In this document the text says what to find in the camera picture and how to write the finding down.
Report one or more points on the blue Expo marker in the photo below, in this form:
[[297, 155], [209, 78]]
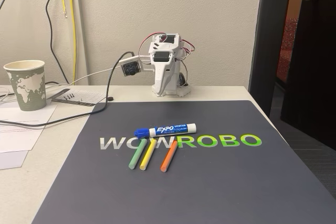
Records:
[[168, 129]]

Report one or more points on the small black cap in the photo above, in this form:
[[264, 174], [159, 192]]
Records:
[[110, 98]]

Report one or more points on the yellow chalk stick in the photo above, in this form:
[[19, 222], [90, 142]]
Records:
[[147, 157]]

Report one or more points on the grey striped sheet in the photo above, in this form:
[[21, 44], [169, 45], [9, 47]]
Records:
[[84, 98]]

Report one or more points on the orange chalk stick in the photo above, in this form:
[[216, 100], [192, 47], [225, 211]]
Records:
[[168, 158]]

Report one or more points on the green chalk stick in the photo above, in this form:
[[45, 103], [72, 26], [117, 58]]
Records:
[[137, 155]]

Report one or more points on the red patterned furniture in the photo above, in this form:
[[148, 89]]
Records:
[[287, 48]]

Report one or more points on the grey WOWROBO mat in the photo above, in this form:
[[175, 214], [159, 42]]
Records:
[[210, 195]]

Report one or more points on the paper cup with world map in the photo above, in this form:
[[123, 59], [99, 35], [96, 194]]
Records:
[[27, 87]]

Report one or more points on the dark wooden door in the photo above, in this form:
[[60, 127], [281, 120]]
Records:
[[312, 64]]

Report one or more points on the white printed paper sheet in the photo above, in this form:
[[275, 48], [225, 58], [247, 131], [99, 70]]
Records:
[[15, 134]]

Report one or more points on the blank white paper sheet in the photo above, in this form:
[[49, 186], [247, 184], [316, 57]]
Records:
[[10, 159]]

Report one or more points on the white gripper camera box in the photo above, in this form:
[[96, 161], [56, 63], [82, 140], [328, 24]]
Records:
[[130, 67]]

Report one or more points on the dark door frame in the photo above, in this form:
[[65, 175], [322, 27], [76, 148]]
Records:
[[265, 51]]

